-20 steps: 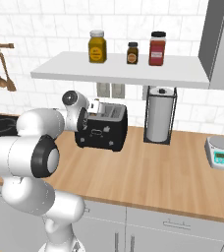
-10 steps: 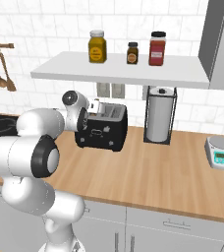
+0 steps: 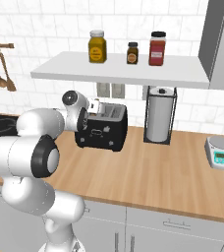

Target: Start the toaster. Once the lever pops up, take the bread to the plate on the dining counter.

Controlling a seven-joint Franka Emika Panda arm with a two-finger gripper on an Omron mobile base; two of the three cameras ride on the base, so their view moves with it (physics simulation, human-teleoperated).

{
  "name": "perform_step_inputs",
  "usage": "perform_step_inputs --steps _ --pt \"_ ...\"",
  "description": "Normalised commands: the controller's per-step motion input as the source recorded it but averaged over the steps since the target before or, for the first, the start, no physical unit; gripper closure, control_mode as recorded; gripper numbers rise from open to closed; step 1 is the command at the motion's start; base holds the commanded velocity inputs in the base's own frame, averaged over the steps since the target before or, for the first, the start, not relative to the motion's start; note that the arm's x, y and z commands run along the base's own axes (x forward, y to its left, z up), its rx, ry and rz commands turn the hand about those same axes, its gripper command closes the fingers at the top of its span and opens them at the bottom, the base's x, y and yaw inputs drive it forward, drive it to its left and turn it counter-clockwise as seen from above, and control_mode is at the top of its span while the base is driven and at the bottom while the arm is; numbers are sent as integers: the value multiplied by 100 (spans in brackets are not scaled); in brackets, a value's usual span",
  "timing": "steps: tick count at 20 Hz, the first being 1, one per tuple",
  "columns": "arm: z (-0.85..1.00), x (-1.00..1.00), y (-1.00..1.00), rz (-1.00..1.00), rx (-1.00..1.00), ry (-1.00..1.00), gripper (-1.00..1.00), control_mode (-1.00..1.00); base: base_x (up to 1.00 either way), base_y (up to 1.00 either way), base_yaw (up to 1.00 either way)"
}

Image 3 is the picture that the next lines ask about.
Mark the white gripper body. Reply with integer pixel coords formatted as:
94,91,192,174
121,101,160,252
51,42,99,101
88,97,102,116

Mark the red jar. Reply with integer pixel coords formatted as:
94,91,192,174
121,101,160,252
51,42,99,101
148,31,168,67

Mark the yellow jar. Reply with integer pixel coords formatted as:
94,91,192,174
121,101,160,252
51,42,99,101
87,30,108,64

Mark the grey cupboard handle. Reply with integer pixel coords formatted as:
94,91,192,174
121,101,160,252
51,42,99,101
114,231,120,252
129,232,136,252

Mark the wooden utensil rail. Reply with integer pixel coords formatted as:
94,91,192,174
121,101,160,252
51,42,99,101
0,42,16,50

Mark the black toaster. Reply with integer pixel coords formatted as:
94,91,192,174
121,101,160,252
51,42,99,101
74,101,129,153

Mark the white wall outlet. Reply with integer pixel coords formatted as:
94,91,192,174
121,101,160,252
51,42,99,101
111,83,127,99
96,82,111,99
140,85,149,101

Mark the small brown jar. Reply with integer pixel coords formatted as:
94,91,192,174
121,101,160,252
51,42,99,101
126,41,140,66

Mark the grey cupboard door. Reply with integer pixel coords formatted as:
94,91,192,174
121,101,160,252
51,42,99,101
70,220,127,252
123,224,224,252

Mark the white wall shelf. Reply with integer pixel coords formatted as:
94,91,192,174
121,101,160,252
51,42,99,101
29,50,213,91

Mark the black paper towel holder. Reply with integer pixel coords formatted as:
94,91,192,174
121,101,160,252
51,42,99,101
142,85,179,146

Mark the grey kitchen scale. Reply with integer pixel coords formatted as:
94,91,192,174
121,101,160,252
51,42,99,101
203,135,224,171

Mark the grey range hood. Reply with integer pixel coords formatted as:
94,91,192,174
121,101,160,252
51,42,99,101
197,0,224,92

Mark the white paper towel roll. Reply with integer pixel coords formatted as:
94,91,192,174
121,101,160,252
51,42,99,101
148,87,174,143

